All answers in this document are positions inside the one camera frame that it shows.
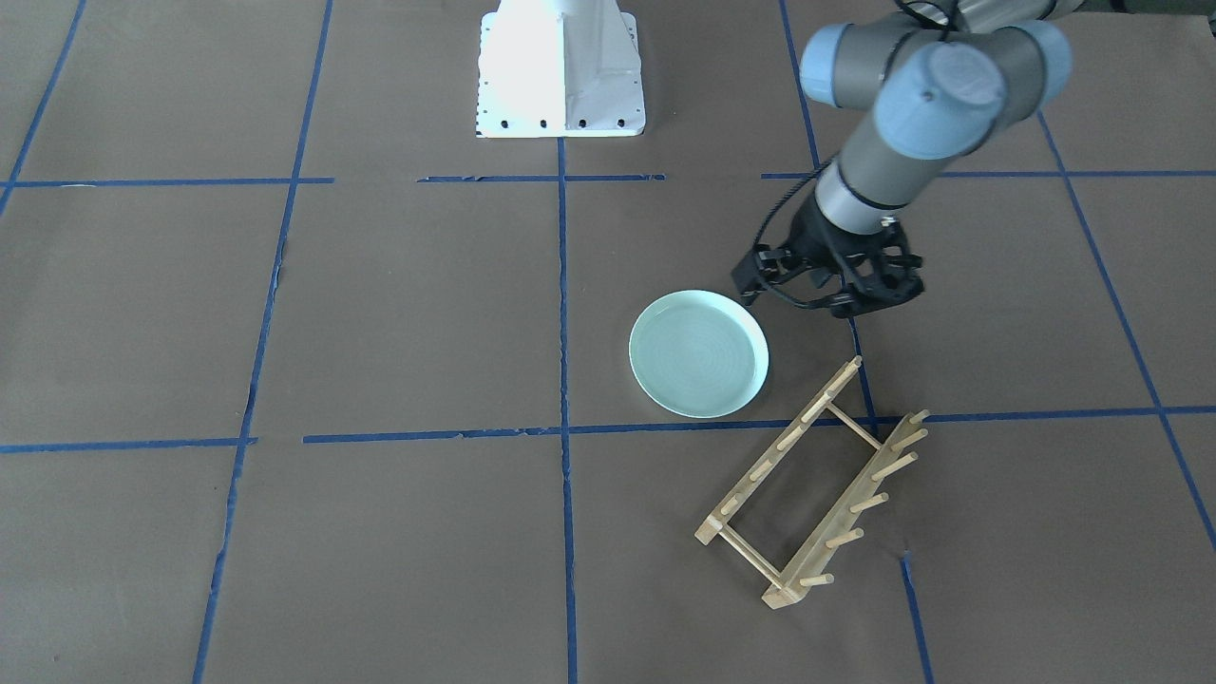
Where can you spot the light green ceramic plate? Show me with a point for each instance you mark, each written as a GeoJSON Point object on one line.
{"type": "Point", "coordinates": [698, 354]}

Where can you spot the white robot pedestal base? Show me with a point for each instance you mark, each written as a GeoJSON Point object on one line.
{"type": "Point", "coordinates": [559, 69]}

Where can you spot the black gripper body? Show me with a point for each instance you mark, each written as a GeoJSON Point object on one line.
{"type": "Point", "coordinates": [813, 240]}

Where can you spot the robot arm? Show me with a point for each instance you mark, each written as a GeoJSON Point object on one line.
{"type": "Point", "coordinates": [935, 82]}

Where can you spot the wooden dish rack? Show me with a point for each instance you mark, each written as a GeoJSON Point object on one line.
{"type": "Point", "coordinates": [838, 492]}

